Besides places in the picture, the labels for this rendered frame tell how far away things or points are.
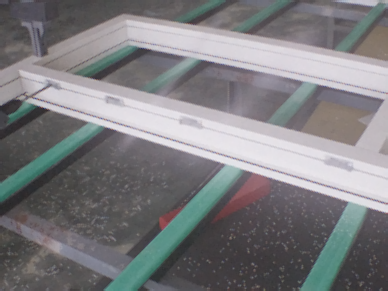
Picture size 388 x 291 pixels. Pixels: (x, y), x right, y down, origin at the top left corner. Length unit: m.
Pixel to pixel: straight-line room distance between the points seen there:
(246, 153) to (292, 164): 0.09
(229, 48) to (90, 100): 0.43
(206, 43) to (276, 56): 0.21
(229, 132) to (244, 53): 0.46
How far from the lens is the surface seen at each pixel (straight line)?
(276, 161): 0.96
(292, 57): 1.34
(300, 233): 1.26
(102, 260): 0.86
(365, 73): 1.29
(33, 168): 1.04
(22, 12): 1.36
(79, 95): 1.19
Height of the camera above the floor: 1.41
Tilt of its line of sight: 30 degrees down
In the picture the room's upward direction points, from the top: 2 degrees counter-clockwise
